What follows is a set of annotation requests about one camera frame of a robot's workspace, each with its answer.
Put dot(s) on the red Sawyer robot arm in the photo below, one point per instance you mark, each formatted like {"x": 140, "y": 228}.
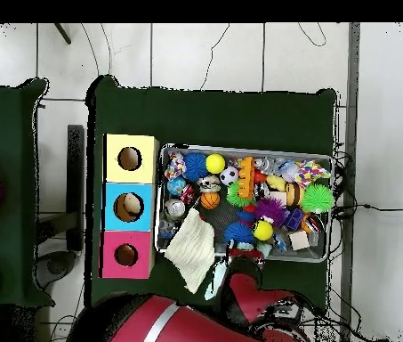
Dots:
{"x": 187, "y": 324}

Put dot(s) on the small green spiky ball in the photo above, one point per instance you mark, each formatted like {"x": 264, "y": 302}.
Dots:
{"x": 236, "y": 194}

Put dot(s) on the small orange basketball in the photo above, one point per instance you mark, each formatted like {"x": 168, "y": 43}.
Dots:
{"x": 210, "y": 200}

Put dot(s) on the dark green tablecloth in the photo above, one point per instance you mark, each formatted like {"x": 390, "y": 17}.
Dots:
{"x": 215, "y": 114}

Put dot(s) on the purple spiky monster toy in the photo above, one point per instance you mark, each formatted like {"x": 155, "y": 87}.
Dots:
{"x": 269, "y": 209}

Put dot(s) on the green spiky rubber ball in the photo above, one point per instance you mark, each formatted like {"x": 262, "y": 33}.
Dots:
{"x": 318, "y": 198}

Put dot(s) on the green covered side table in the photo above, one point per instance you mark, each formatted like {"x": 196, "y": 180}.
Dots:
{"x": 2, "y": 128}

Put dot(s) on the cream yellow waffle cloth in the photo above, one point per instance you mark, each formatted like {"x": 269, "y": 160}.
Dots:
{"x": 190, "y": 249}

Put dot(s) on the wooden box with three holes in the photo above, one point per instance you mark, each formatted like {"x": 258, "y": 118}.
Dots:
{"x": 144, "y": 192}

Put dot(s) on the blue spiky rubber ball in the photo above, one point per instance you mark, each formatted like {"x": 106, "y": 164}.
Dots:
{"x": 195, "y": 166}
{"x": 239, "y": 233}

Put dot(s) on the clear mesh bin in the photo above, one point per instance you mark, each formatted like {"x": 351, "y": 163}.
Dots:
{"x": 322, "y": 246}

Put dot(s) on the mint green waffle cloth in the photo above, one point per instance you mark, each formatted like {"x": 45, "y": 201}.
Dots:
{"x": 217, "y": 279}

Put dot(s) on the small red orange ball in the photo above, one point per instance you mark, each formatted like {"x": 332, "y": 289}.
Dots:
{"x": 259, "y": 177}

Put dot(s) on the small soccer ball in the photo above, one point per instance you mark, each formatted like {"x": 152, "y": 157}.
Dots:
{"x": 229, "y": 175}

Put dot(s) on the yellow smiley ball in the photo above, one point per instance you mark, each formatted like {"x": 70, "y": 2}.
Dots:
{"x": 262, "y": 229}

